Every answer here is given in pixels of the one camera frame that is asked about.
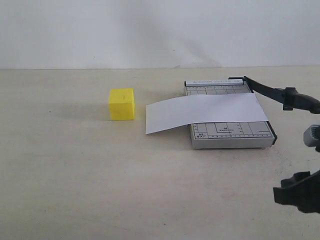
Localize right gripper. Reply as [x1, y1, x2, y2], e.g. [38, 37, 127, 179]
[273, 124, 320, 213]

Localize black cutter blade arm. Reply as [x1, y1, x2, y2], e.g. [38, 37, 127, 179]
[228, 76, 320, 114]

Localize white paper sheet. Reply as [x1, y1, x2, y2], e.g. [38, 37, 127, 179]
[145, 93, 268, 135]

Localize grey paper cutter base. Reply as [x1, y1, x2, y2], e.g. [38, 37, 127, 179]
[184, 77, 278, 149]

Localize yellow foam cube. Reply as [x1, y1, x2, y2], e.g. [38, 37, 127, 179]
[108, 88, 136, 121]

